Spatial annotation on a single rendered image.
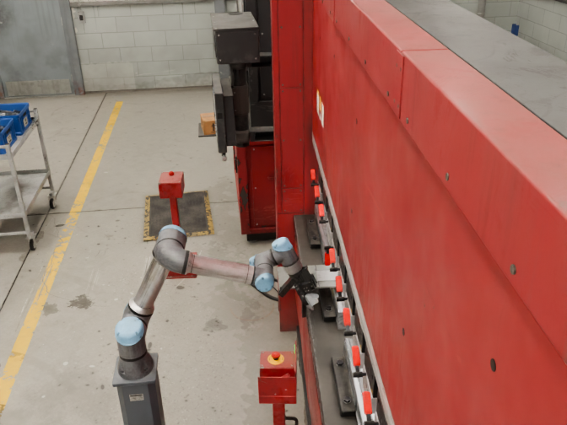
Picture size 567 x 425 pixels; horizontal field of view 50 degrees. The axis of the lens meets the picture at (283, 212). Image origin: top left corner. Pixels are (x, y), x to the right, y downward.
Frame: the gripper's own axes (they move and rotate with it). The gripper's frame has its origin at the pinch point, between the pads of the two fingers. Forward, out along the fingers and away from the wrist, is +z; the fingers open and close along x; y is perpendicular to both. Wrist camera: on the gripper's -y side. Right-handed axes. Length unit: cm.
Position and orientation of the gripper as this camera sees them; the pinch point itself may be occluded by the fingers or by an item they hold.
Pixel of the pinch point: (310, 308)
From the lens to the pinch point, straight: 271.7
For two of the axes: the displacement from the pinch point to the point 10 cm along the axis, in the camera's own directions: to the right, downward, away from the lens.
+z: 4.4, 8.3, 3.6
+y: 8.9, -3.6, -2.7
